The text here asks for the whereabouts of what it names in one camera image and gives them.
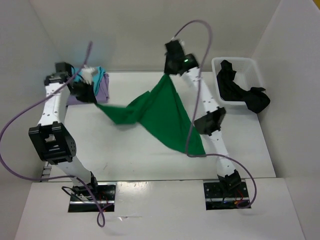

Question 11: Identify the purple t shirt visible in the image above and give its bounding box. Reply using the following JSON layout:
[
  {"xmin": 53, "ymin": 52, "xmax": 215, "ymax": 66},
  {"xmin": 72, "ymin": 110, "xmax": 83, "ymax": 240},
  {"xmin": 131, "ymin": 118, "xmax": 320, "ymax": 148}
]
[{"xmin": 66, "ymin": 72, "xmax": 109, "ymax": 106}]

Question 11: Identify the cyan t shirt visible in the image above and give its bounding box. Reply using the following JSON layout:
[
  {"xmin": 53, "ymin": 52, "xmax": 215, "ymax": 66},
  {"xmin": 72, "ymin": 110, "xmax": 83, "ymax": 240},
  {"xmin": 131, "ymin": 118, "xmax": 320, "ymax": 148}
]
[{"xmin": 73, "ymin": 66, "xmax": 106, "ymax": 96}]

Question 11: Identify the green t shirt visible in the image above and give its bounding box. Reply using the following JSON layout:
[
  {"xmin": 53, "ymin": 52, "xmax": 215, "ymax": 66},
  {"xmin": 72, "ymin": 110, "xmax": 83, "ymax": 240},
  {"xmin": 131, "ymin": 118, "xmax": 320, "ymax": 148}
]
[{"xmin": 95, "ymin": 74, "xmax": 191, "ymax": 154}]

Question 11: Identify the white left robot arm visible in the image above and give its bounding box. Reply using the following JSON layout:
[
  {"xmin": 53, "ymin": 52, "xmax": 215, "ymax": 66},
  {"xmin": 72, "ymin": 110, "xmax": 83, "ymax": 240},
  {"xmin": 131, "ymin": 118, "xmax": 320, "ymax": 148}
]
[{"xmin": 28, "ymin": 62, "xmax": 100, "ymax": 201}]

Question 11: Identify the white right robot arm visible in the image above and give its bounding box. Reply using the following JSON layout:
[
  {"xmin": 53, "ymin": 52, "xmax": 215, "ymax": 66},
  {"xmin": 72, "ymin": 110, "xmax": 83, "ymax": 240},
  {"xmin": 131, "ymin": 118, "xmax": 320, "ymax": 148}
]
[{"xmin": 164, "ymin": 39, "xmax": 241, "ymax": 197}]

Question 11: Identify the white plastic laundry basket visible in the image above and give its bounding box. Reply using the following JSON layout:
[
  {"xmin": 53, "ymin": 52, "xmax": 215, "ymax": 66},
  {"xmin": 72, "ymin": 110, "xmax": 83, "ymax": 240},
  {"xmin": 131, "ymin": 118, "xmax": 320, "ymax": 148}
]
[{"xmin": 211, "ymin": 56, "xmax": 265, "ymax": 109}]

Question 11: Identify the black t shirt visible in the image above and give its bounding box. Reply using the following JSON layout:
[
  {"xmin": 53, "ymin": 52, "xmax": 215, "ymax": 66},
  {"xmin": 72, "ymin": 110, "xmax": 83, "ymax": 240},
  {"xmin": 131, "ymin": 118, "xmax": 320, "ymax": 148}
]
[{"xmin": 217, "ymin": 60, "xmax": 271, "ymax": 114}]

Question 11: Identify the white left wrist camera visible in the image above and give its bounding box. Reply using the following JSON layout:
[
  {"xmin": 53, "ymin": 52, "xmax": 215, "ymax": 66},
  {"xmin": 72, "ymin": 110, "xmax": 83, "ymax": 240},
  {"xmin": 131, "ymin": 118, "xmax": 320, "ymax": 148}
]
[{"xmin": 81, "ymin": 65, "xmax": 99, "ymax": 85}]

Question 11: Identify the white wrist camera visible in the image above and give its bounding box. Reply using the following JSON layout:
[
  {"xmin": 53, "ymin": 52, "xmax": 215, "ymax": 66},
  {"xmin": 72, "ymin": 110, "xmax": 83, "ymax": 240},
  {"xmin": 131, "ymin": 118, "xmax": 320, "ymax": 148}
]
[
  {"xmin": 81, "ymin": 65, "xmax": 99, "ymax": 85},
  {"xmin": 171, "ymin": 37, "xmax": 185, "ymax": 47}
]

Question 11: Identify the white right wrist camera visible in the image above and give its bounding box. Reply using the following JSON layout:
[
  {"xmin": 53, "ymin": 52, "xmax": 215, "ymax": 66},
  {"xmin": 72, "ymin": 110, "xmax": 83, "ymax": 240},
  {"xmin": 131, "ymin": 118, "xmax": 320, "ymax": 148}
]
[{"xmin": 171, "ymin": 37, "xmax": 185, "ymax": 47}]

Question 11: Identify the aluminium table edge rail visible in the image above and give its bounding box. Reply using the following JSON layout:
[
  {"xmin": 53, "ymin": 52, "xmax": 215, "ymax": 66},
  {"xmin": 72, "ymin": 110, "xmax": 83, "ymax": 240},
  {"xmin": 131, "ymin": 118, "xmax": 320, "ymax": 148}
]
[{"xmin": 39, "ymin": 69, "xmax": 217, "ymax": 182}]

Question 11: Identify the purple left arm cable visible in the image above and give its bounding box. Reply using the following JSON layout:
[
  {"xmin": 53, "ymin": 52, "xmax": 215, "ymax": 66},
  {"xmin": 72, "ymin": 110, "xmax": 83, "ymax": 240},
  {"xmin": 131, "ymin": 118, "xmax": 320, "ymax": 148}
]
[{"xmin": 0, "ymin": 40, "xmax": 114, "ymax": 228}]

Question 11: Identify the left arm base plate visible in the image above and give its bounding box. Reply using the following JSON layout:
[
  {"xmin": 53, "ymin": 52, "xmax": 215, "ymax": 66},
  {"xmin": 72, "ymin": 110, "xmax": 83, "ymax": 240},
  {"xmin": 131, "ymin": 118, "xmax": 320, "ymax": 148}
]
[{"xmin": 61, "ymin": 182, "xmax": 116, "ymax": 213}]

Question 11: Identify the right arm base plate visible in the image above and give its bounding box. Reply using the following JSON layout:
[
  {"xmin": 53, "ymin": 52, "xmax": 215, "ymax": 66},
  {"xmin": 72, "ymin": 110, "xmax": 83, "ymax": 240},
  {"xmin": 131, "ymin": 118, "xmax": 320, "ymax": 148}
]
[{"xmin": 203, "ymin": 180, "xmax": 250, "ymax": 211}]

